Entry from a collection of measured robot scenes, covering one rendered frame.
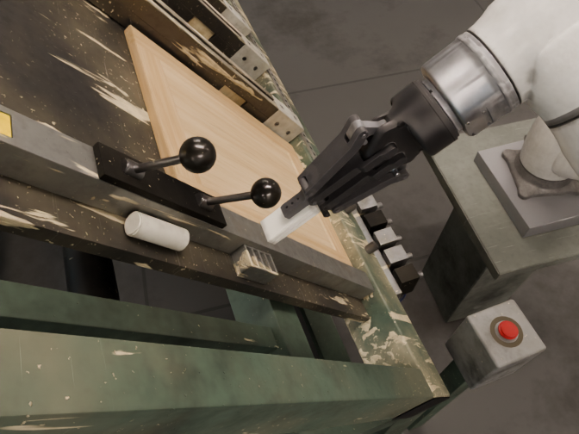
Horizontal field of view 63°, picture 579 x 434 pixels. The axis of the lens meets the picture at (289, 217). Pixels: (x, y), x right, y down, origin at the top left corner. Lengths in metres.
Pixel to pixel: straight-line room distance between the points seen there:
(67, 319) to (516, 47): 0.50
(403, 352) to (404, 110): 0.68
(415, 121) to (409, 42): 2.82
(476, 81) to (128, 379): 0.39
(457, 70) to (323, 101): 2.34
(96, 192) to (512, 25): 0.44
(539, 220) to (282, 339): 0.90
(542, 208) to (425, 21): 2.22
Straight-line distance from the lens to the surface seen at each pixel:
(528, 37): 0.48
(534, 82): 0.50
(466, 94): 0.48
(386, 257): 1.32
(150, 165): 0.54
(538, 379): 2.19
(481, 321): 1.11
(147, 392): 0.42
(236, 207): 0.80
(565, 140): 0.53
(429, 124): 0.49
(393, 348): 1.08
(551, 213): 1.50
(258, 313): 0.84
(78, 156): 0.55
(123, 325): 0.58
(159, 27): 1.04
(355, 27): 3.37
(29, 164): 0.52
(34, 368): 0.37
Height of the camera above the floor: 1.89
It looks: 56 degrees down
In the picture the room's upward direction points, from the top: straight up
